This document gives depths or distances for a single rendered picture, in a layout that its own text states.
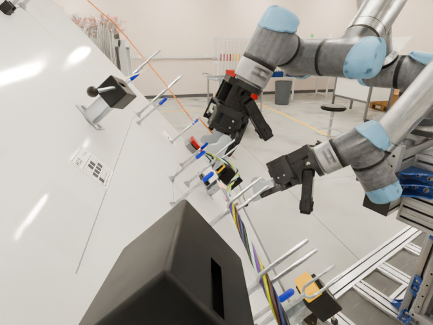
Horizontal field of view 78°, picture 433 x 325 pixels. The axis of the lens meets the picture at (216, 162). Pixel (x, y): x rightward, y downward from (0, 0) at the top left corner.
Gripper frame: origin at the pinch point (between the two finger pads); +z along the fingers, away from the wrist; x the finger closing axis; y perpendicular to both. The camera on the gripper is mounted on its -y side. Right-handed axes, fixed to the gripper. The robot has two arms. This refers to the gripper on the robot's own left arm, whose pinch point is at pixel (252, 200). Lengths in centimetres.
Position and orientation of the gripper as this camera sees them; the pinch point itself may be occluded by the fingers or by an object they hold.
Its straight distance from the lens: 75.9
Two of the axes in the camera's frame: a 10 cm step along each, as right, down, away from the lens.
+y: -4.0, -9.0, 1.8
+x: -4.4, 0.2, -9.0
